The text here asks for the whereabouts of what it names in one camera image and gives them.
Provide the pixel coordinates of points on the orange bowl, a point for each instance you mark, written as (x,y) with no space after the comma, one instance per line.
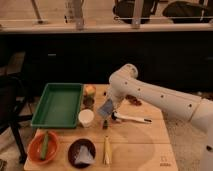
(34,148)

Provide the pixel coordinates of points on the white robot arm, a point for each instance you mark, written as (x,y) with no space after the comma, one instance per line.
(194,109)

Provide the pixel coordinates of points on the green cucumber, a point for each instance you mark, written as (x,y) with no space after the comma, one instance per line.
(44,146)

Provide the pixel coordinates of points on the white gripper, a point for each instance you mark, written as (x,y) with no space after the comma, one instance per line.
(116,100)

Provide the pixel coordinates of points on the green plastic tray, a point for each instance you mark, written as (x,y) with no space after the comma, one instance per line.
(58,106)

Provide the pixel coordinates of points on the dark brown bowl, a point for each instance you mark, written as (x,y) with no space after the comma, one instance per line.
(74,149)

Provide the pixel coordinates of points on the white cup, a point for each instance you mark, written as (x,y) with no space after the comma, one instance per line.
(86,117)

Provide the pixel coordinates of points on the dark small jar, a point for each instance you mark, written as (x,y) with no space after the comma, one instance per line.
(88,103)

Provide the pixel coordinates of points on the blue sponge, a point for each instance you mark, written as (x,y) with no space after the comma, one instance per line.
(106,109)

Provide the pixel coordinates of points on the black chair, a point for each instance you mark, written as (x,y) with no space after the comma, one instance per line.
(13,98)

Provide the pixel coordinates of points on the grey crumpled cloth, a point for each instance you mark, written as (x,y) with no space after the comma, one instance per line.
(84,156)

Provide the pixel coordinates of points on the brown food pieces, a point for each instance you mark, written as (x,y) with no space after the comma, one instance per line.
(133,100)

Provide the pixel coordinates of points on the white handled peeler tool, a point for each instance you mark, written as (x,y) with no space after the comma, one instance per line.
(116,115)

